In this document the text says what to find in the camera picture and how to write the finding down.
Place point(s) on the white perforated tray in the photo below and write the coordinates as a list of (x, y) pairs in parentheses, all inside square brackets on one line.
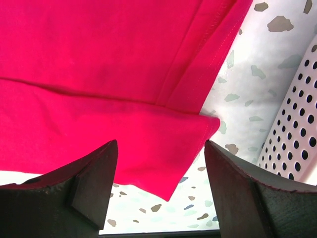
[(290, 149)]

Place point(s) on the red t shirt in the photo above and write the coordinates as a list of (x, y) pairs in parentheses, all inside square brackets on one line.
[(75, 74)]

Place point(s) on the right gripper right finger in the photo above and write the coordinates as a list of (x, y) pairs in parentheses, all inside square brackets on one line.
[(251, 202)]

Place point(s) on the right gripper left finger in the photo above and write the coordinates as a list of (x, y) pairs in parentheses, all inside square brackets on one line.
[(77, 192)]

